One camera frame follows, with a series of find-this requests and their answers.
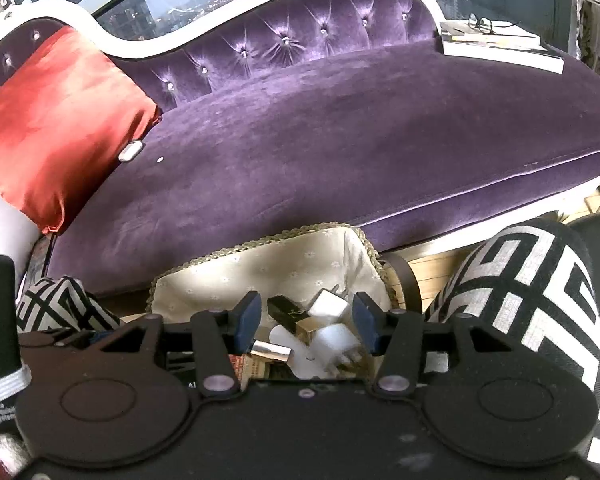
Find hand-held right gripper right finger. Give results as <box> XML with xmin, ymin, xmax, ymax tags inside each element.
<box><xmin>352</xmin><ymin>291</ymin><xmax>521</xmax><ymax>396</ymax></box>

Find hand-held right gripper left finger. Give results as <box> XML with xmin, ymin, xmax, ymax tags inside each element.
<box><xmin>95</xmin><ymin>291</ymin><xmax>262</xmax><ymax>396</ymax></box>

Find black box gold print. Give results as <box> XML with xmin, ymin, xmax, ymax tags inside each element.
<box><xmin>267</xmin><ymin>295</ymin><xmax>311</xmax><ymax>334</ymax></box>

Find rose gold lipstick tube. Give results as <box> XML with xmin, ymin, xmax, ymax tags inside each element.
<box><xmin>249</xmin><ymin>340</ymin><xmax>292</xmax><ymax>364</ymax></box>

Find white three-pin plug charger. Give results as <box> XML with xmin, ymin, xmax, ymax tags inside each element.
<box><xmin>313</xmin><ymin>323</ymin><xmax>364</xmax><ymax>374</ymax></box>

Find white cube charger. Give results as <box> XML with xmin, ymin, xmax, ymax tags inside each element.
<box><xmin>307</xmin><ymin>287</ymin><xmax>349</xmax><ymax>324</ymax></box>

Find small gold cube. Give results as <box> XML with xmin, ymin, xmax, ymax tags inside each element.
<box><xmin>296</xmin><ymin>317</ymin><xmax>326</xmax><ymax>344</ymax></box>

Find white travel adapter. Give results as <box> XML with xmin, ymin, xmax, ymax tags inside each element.
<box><xmin>270</xmin><ymin>325</ymin><xmax>332</xmax><ymax>380</ymax></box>

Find cream lined woven basket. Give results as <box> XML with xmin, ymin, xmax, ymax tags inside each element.
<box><xmin>145</xmin><ymin>222</ymin><xmax>424</xmax><ymax>382</ymax></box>

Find black white patterned cushion left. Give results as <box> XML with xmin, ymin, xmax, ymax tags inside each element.
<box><xmin>15</xmin><ymin>275</ymin><xmax>124</xmax><ymax>334</ymax></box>

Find black white patterned cushion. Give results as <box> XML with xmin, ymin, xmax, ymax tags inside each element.
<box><xmin>15</xmin><ymin>275</ymin><xmax>124</xmax><ymax>334</ymax></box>
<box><xmin>425</xmin><ymin>217</ymin><xmax>600</xmax><ymax>480</ymax></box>

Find pale grey cushion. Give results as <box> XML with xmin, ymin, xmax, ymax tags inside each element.
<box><xmin>0</xmin><ymin>179</ymin><xmax>42</xmax><ymax>272</ymax></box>

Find purple velvet tufted sofa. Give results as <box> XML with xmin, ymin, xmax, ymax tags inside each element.
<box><xmin>0</xmin><ymin>0</ymin><xmax>600</xmax><ymax>302</ymax></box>

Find red satin cushion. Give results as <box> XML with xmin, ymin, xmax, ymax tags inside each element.
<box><xmin>0</xmin><ymin>27</ymin><xmax>162</xmax><ymax>235</ymax></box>

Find small silver oblong case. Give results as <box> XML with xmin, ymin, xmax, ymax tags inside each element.
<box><xmin>118</xmin><ymin>140</ymin><xmax>145</xmax><ymax>162</ymax></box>

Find thick white book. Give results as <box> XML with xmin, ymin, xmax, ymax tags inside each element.
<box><xmin>440</xmin><ymin>35</ymin><xmax>565</xmax><ymax>74</ymax></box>

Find white orange pen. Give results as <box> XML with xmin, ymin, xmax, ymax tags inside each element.
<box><xmin>450</xmin><ymin>34</ymin><xmax>511</xmax><ymax>44</ymax></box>

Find black round eyeglasses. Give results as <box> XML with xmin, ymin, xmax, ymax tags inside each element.
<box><xmin>467</xmin><ymin>12</ymin><xmax>524</xmax><ymax>36</ymax></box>

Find thin glossy book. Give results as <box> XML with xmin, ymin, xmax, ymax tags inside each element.
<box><xmin>439</xmin><ymin>19</ymin><xmax>542</xmax><ymax>52</ymax></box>

